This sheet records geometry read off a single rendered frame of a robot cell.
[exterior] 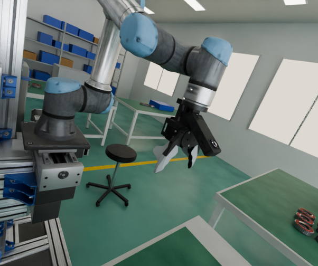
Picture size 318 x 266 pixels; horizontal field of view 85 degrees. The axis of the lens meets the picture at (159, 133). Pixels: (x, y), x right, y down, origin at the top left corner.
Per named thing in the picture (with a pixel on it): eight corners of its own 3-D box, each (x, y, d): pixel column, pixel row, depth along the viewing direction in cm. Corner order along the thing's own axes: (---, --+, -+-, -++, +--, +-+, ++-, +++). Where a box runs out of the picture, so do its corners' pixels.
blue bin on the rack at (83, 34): (74, 36, 545) (75, 28, 539) (87, 41, 574) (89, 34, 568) (78, 36, 517) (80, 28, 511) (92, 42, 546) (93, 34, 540)
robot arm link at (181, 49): (152, 30, 45) (185, 35, 39) (177, 46, 54) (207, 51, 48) (143, 62, 48) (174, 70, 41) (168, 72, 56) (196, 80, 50)
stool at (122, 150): (82, 181, 206) (92, 139, 190) (119, 176, 240) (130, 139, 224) (100, 215, 170) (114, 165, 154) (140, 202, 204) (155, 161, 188)
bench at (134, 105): (106, 127, 395) (114, 96, 374) (164, 131, 527) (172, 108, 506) (125, 146, 335) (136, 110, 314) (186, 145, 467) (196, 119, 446)
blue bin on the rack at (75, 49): (67, 50, 551) (68, 43, 544) (81, 55, 580) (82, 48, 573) (71, 52, 523) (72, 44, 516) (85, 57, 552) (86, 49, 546)
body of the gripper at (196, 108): (176, 136, 55) (190, 100, 52) (197, 150, 49) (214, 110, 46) (159, 135, 50) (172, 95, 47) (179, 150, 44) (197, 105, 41)
